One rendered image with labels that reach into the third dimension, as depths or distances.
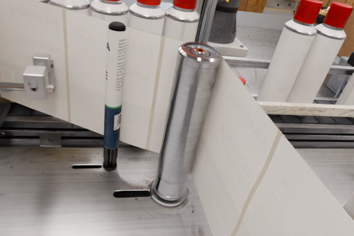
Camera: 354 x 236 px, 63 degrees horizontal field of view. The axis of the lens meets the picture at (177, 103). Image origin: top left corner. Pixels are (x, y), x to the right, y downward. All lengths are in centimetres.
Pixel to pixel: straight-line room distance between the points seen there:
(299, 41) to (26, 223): 44
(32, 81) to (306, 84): 44
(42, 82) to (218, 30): 61
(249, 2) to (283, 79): 361
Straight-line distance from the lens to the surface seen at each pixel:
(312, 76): 55
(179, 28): 42
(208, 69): 24
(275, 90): 54
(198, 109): 26
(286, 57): 51
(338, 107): 61
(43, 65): 34
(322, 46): 54
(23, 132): 49
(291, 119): 58
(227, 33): 86
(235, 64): 54
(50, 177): 38
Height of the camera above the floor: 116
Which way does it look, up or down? 33 degrees down
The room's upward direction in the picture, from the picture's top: 11 degrees clockwise
